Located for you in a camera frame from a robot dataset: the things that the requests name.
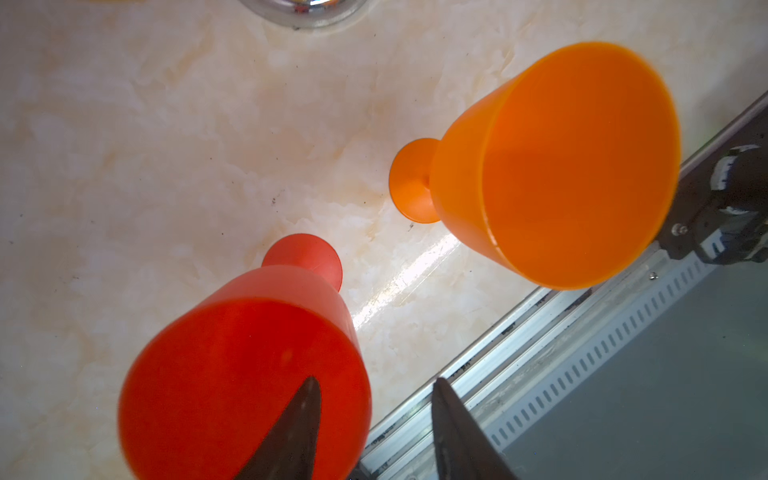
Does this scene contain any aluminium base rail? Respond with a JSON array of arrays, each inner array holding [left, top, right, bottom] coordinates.
[[347, 89, 768, 480]]

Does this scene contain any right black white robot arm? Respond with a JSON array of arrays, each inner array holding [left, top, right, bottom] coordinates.
[[657, 144, 767, 266]]

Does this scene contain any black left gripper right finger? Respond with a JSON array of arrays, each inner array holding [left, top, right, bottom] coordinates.
[[431, 377, 519, 480]]

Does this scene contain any red plastic wine glass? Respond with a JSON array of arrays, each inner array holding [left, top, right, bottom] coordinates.
[[118, 234, 372, 479]]

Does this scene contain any chrome wine glass rack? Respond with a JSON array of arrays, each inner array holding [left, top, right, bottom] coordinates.
[[241, 0, 366, 30]]

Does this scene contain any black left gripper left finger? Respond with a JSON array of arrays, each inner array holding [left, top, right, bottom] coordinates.
[[235, 377, 322, 480]]

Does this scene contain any orange plastic wine glass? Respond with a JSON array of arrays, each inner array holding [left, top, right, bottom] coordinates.
[[389, 42, 682, 290]]

